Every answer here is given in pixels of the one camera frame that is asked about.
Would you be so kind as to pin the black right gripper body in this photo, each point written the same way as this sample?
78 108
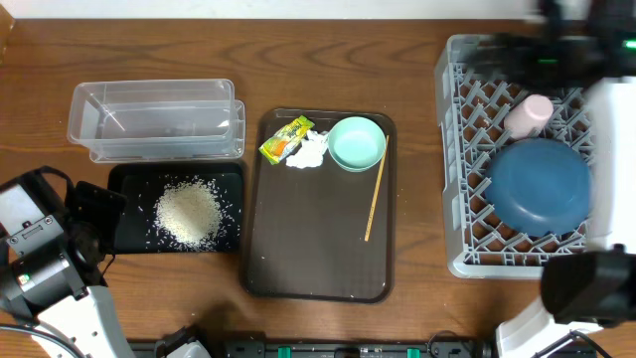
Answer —
533 64

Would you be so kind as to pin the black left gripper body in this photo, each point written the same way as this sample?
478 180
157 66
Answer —
91 220

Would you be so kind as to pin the pink cup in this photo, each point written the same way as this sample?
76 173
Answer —
534 112

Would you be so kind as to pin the pile of rice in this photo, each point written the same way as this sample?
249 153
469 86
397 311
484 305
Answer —
183 213

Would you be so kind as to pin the dark blue bowl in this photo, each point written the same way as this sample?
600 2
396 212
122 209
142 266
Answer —
539 186

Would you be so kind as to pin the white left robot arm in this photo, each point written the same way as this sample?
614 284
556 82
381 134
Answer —
53 303

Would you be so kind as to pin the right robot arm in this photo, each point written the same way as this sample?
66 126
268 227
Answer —
587 292

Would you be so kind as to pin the grey dishwasher rack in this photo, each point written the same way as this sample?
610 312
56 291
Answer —
470 111

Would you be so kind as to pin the black tray bin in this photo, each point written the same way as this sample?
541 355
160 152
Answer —
120 176

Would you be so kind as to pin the clear plastic bin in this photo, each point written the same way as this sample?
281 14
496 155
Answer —
158 120

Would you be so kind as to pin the yellow green snack wrapper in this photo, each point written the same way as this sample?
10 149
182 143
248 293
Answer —
285 139

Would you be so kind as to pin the crumpled white tissue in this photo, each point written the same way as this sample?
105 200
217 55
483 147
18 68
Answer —
311 152

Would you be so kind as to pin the wooden chopstick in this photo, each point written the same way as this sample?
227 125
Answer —
376 191

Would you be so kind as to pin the green bowl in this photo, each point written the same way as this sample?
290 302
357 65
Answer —
356 143

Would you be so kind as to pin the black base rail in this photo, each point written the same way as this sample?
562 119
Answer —
253 344

